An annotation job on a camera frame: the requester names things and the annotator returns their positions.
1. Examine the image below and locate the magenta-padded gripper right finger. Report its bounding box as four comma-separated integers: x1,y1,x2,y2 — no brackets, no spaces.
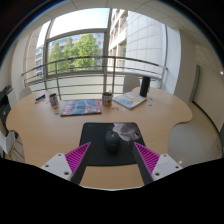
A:
132,142,184,186

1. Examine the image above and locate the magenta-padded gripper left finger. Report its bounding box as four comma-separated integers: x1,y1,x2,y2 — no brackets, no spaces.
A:
40,142,93,186

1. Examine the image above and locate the black computer mouse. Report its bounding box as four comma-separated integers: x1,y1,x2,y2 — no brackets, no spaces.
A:
104,130,122,154

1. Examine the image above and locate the black printed mouse pad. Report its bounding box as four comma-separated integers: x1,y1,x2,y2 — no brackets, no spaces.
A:
78,121,147,167

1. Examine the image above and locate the red and blue magazine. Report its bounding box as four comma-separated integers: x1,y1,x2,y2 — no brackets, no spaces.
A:
59,98,103,117

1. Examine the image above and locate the white illustrated book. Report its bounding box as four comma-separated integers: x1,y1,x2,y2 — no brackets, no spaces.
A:
112,91,148,110

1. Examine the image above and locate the small black flat box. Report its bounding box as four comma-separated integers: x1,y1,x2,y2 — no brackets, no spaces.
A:
34,93,47,105

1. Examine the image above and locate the black cylindrical speaker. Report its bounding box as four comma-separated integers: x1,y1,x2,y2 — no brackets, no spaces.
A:
139,76,151,98

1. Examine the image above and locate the white plastic chair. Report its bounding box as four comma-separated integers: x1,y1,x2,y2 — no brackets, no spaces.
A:
122,73,141,94
0,130,17,156
18,86,33,101

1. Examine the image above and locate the black and white printer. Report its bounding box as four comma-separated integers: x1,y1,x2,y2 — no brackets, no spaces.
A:
0,84,14,128

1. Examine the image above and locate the grey metal balcony railing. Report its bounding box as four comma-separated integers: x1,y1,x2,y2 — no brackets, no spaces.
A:
20,55,168,99

